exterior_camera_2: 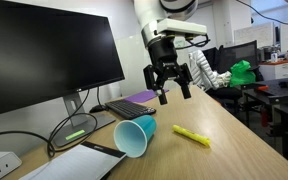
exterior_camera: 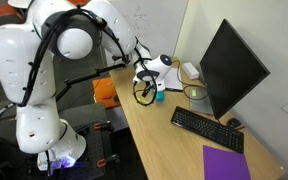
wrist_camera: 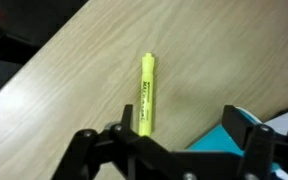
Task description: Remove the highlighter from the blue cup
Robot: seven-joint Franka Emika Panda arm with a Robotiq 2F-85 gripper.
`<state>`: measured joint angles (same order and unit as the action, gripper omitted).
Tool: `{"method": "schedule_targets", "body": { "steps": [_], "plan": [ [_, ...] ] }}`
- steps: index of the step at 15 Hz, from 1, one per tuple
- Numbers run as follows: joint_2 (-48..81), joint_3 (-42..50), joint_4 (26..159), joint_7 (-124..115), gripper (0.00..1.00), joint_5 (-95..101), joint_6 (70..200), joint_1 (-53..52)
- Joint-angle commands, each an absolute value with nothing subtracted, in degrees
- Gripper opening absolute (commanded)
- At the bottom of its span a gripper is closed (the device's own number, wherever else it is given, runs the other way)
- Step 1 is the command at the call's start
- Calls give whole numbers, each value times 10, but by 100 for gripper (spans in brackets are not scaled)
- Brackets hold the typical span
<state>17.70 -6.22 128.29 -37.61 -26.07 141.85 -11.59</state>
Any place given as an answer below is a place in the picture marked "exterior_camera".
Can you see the silver monitor stand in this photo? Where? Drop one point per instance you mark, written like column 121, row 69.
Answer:
column 200, row 105

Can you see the orange box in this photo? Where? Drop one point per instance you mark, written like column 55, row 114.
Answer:
column 104, row 91

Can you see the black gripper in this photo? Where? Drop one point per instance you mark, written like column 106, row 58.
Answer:
column 146, row 82

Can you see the white wall whiteboard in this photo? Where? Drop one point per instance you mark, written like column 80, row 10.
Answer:
column 164, row 26

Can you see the green label on monitor stand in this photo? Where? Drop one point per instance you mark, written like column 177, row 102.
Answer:
column 194, row 93

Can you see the white power strip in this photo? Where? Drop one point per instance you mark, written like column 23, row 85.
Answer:
column 190, row 70

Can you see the orange and black clamp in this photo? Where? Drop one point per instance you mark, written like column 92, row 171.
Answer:
column 102, row 126
column 105, row 161

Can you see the blue plastic cup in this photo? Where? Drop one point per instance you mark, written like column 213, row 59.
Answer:
column 160, row 97

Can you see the purple folder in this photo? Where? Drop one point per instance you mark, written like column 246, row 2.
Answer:
column 224, row 165

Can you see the white notebook with black edge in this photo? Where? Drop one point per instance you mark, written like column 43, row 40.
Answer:
column 174, row 80

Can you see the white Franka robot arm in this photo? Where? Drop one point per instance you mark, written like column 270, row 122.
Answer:
column 34, row 126

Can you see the black breadboard robot table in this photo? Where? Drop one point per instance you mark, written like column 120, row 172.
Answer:
column 97, row 143

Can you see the black computer mouse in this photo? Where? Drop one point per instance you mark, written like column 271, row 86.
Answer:
column 233, row 122

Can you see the black computer monitor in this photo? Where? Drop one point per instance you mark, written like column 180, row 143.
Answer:
column 230, row 66

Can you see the black camera boom pole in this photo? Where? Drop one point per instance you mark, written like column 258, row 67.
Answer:
column 84, row 77

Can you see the black computer keyboard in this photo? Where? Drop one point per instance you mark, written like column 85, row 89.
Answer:
column 207, row 128

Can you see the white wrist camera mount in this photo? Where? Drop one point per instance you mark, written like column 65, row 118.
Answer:
column 160, row 86

